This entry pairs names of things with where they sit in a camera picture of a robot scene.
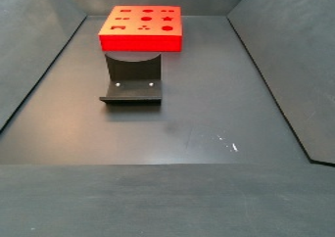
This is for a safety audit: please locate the red shape sorter box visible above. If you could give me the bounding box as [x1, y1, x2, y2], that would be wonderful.
[99, 6, 183, 52]

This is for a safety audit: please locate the black curved holder bracket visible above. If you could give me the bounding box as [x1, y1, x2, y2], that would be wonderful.
[100, 52, 163, 104]

